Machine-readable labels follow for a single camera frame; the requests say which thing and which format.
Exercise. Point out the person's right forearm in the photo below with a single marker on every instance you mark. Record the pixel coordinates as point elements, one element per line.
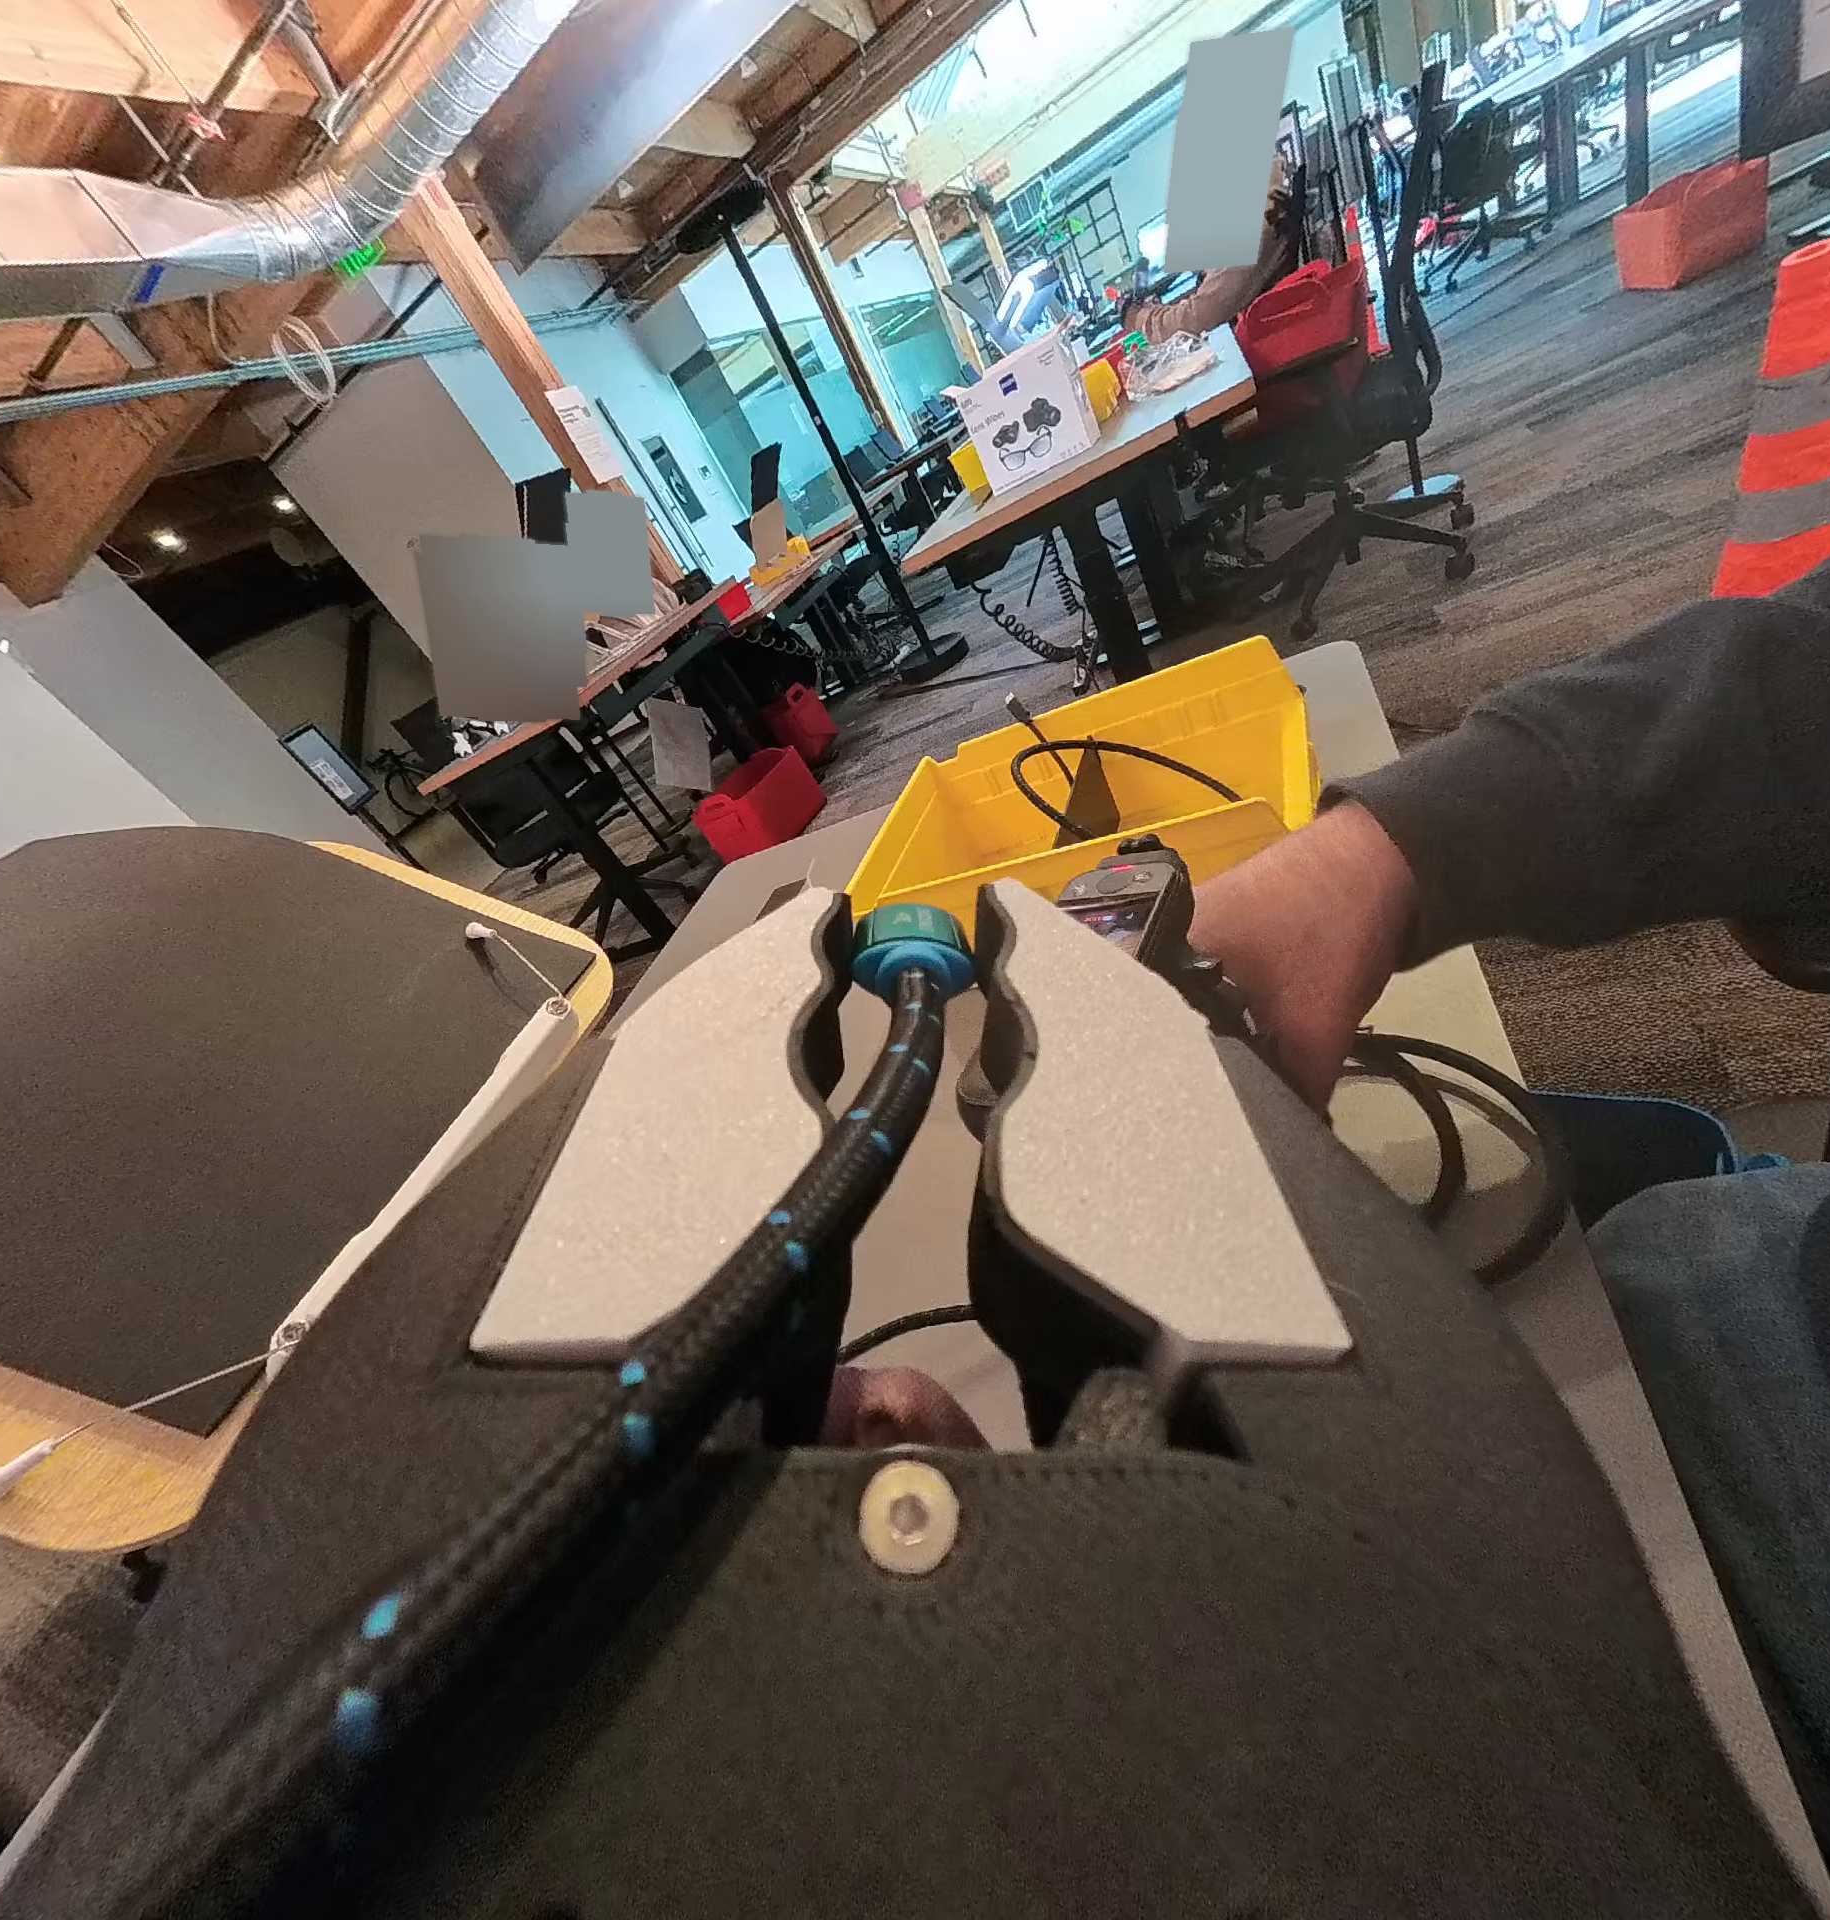
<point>1635,781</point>

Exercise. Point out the orange cone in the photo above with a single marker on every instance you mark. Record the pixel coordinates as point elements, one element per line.
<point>1800,450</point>

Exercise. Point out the blue plastic bin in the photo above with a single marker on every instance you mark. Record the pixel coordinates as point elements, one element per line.
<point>1635,1147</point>

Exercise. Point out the red bag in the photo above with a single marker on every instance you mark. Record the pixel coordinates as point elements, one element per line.
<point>1305,315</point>

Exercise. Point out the yellow plastic bin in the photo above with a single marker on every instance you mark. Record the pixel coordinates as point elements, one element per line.
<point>1216,720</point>

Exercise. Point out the rectangular metal duct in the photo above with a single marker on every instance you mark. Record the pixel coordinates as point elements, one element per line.
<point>106,255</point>

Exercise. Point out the grey panel with wooden rim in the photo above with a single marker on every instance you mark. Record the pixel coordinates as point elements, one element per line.
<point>195,1081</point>

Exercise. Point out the black office chair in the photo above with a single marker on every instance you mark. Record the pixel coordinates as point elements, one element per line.
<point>1396,390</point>

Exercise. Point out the person's right hand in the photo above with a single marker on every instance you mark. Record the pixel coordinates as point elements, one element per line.
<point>1321,931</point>

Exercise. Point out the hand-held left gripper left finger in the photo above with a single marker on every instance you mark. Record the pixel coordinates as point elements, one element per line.
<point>661,1185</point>

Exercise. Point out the wooden table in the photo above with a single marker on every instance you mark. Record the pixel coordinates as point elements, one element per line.
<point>1125,435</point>

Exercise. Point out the small black screen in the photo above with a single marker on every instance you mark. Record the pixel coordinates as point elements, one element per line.
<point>325,769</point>

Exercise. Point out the person's leg in jeans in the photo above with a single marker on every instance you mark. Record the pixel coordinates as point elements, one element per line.
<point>1755,1441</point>

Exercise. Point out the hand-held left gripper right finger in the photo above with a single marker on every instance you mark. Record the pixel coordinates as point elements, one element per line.
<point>1171,1201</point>

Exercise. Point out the white printed box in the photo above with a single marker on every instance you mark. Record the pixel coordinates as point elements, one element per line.
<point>1030,414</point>

